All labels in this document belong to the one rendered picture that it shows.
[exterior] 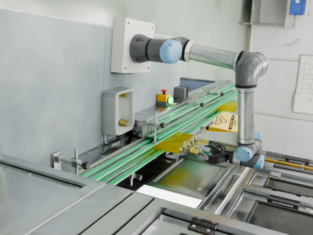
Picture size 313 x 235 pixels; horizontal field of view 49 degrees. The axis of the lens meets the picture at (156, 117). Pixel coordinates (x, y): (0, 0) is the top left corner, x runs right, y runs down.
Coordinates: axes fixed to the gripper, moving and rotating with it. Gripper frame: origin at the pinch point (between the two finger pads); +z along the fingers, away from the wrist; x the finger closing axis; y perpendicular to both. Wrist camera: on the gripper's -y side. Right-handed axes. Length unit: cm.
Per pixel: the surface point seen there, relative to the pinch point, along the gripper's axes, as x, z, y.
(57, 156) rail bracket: 17, 29, -76
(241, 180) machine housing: -15.2, -23.7, 8.9
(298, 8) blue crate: 101, 14, 525
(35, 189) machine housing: 22, 8, -107
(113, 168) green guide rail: 5, 20, -51
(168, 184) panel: -12.6, 6.3, -21.8
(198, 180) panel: -12.7, -5.3, -8.8
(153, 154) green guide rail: -3.2, 21.7, -9.8
